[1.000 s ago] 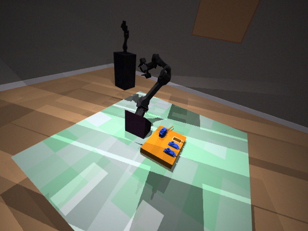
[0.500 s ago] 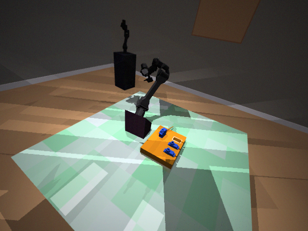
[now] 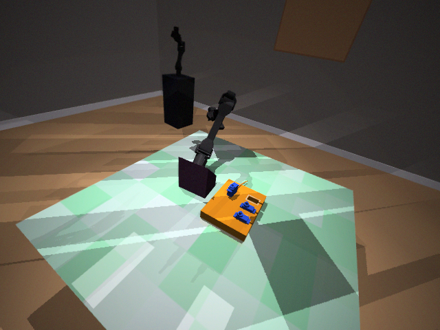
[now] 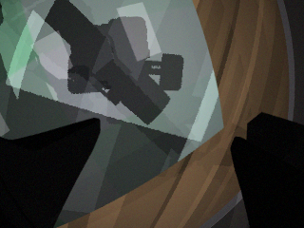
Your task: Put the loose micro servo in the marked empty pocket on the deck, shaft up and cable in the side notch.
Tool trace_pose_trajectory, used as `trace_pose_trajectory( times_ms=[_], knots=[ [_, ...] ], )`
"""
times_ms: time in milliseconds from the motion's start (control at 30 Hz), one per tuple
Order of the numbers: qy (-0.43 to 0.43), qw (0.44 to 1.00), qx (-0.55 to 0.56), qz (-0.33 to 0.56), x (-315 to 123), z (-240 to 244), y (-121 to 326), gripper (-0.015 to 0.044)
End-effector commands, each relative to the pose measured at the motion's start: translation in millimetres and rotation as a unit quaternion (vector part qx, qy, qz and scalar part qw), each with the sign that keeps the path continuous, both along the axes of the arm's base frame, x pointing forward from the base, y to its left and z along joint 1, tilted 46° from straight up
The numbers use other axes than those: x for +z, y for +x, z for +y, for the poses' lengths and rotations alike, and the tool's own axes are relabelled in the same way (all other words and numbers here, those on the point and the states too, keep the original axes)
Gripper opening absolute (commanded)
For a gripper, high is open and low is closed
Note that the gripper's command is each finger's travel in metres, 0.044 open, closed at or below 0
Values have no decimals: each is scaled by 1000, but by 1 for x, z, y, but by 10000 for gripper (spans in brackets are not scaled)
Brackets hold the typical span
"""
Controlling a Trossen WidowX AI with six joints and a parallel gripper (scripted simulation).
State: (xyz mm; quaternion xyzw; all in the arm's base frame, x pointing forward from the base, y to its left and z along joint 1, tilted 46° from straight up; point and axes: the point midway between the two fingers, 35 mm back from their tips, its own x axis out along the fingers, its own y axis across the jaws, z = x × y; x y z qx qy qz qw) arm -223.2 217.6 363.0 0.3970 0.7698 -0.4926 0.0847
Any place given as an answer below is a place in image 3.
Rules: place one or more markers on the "orange flat deck plate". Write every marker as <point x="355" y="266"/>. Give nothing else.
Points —
<point x="235" y="215"/>

